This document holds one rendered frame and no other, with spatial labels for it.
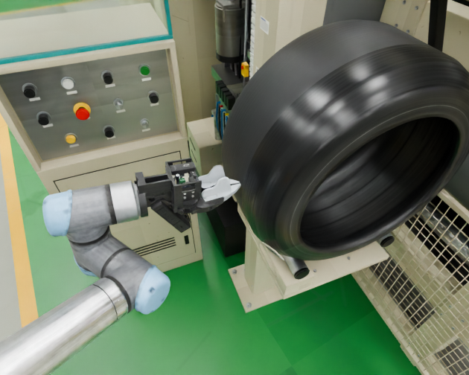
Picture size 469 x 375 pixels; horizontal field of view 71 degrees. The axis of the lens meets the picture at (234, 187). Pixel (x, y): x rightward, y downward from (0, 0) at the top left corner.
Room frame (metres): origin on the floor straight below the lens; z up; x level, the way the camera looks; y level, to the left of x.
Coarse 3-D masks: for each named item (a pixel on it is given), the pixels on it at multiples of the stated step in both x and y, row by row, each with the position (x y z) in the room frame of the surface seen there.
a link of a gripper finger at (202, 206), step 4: (200, 200) 0.43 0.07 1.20; (204, 200) 0.43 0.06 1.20; (212, 200) 0.43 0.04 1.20; (216, 200) 0.43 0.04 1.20; (220, 200) 0.44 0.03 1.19; (200, 204) 0.42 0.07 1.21; (204, 204) 0.42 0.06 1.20; (208, 204) 0.42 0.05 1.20; (212, 204) 0.42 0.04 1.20; (216, 204) 0.43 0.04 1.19; (220, 204) 0.44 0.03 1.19; (188, 208) 0.42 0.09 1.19; (192, 208) 0.41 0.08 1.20; (196, 208) 0.41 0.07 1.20; (200, 208) 0.41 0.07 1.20; (204, 208) 0.41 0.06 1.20; (208, 208) 0.42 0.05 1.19; (212, 208) 0.42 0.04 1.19; (192, 212) 0.40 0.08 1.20; (196, 212) 0.41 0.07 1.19; (200, 212) 0.41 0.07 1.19
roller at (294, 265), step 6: (288, 258) 0.48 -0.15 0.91; (294, 258) 0.47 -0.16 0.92; (288, 264) 0.46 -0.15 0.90; (294, 264) 0.45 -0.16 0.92; (300, 264) 0.45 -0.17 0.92; (294, 270) 0.44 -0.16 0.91; (300, 270) 0.44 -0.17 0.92; (306, 270) 0.44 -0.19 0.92; (294, 276) 0.43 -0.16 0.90; (300, 276) 0.43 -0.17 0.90
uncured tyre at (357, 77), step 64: (320, 64) 0.56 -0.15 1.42; (384, 64) 0.52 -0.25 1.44; (448, 64) 0.54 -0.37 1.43; (256, 128) 0.52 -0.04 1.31; (320, 128) 0.45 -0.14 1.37; (384, 128) 0.46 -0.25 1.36; (448, 128) 0.66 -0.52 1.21; (256, 192) 0.43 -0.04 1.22; (320, 192) 0.72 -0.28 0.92; (384, 192) 0.66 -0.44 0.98; (320, 256) 0.44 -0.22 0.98
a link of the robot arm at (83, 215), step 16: (64, 192) 0.39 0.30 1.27; (80, 192) 0.39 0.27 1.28; (96, 192) 0.39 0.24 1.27; (48, 208) 0.35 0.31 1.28; (64, 208) 0.35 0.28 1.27; (80, 208) 0.36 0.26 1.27; (96, 208) 0.36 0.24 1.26; (112, 208) 0.37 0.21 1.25; (48, 224) 0.33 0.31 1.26; (64, 224) 0.33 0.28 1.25; (80, 224) 0.34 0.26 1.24; (96, 224) 0.35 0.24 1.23; (112, 224) 0.36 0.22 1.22; (80, 240) 0.33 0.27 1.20
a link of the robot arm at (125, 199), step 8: (112, 184) 0.41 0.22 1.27; (120, 184) 0.41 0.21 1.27; (128, 184) 0.41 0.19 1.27; (112, 192) 0.39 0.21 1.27; (120, 192) 0.39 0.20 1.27; (128, 192) 0.39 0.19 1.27; (136, 192) 0.40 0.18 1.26; (112, 200) 0.38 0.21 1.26; (120, 200) 0.38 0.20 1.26; (128, 200) 0.38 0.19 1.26; (136, 200) 0.39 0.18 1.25; (120, 208) 0.37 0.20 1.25; (128, 208) 0.37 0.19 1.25; (136, 208) 0.38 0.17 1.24; (120, 216) 0.36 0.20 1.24; (128, 216) 0.37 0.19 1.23; (136, 216) 0.37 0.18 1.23
